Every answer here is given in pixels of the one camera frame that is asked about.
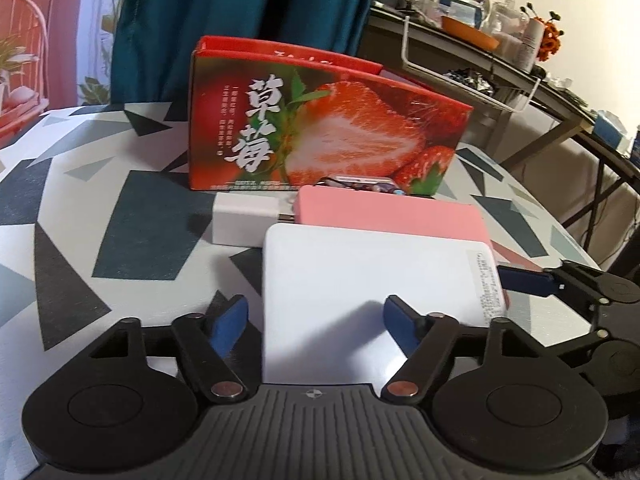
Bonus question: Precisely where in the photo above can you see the white charger adapter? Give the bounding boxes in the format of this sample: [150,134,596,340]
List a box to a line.
[212,191,301,247]

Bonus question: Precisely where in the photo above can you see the clear glass bottles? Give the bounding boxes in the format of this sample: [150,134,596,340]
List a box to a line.
[490,0,526,36]

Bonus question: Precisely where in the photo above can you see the blue tissue pack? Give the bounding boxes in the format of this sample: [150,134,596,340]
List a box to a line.
[595,110,628,147]

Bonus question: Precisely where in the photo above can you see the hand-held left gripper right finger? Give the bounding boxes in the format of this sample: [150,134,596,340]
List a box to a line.
[381,295,546,405]

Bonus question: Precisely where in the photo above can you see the blue white box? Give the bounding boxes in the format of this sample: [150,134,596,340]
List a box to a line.
[440,0,483,26]

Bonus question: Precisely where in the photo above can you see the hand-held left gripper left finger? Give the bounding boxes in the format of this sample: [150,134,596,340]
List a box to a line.
[89,294,249,405]

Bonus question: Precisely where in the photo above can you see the pink power bank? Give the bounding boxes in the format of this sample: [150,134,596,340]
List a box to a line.
[292,185,502,270]

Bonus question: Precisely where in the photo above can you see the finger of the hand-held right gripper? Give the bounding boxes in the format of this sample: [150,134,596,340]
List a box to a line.
[547,327,613,368]
[500,259,608,311]

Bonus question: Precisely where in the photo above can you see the orange bowl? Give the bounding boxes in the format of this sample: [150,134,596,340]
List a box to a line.
[440,15,501,51]

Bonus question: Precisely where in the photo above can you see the red strawberry print box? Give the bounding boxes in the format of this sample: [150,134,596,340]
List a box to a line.
[189,35,475,198]

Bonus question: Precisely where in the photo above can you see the shiny candy wrapper packet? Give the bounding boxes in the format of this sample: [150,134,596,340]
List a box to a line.
[327,174,403,195]

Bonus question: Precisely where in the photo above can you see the white power bank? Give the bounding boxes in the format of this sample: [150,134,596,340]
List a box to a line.
[262,222,508,386]

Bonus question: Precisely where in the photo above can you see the teal curtain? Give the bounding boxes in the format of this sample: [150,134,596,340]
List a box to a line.
[110,0,386,108]

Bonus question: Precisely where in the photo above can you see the black white patterned packet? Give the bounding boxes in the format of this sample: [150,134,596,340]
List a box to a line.
[445,67,496,96]

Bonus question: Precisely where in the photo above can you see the dark desk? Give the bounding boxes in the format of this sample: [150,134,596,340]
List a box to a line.
[357,2,640,271]

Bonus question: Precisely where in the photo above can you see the pink wire chair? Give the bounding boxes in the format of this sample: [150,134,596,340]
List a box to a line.
[0,0,131,131]

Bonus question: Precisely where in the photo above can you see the white wire basket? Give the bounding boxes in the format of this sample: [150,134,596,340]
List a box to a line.
[400,15,546,113]

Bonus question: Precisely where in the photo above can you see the orange flowers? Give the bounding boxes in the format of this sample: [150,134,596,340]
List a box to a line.
[540,10,563,61]

